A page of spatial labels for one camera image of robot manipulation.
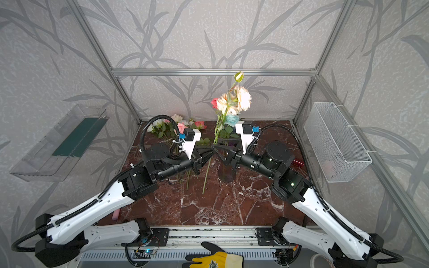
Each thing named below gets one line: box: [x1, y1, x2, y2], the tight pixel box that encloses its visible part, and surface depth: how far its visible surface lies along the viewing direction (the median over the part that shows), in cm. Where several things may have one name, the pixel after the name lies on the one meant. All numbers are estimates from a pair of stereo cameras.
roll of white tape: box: [310, 253, 335, 268], surface depth 68 cm
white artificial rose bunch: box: [146, 113, 194, 145], surface depth 114 cm
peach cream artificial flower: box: [202, 71, 252, 195], surface depth 47 cm
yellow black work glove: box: [182, 241, 245, 268], surface depth 68 cm
